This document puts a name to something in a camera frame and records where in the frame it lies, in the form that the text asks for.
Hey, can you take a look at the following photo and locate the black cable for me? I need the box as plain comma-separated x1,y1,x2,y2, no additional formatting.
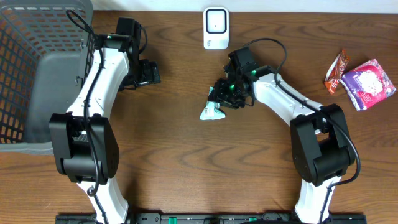
65,9,108,224
244,37,361,224

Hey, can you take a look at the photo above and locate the brown orange candy bar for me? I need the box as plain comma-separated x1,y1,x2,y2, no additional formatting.
323,49,349,95

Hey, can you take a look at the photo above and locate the left black cable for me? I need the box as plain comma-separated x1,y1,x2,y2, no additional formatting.
65,9,108,224

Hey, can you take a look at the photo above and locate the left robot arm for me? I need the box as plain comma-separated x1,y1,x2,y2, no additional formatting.
49,17,161,223

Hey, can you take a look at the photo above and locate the right black cable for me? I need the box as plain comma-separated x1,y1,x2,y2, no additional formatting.
244,37,361,224

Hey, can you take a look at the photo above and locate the white barcode scanner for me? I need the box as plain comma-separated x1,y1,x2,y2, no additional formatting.
203,7,229,50

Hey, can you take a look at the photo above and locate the grey plastic mesh basket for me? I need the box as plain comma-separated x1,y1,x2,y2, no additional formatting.
1,0,94,155

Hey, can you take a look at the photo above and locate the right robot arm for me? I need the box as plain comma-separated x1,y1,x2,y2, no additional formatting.
200,47,361,223

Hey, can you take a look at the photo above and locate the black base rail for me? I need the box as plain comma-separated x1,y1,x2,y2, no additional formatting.
55,212,367,224

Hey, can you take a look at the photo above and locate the teal white snack wrapper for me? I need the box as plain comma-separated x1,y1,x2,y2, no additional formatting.
200,100,226,121

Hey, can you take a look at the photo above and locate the red purple snack bag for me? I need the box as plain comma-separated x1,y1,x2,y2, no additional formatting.
340,59,396,111

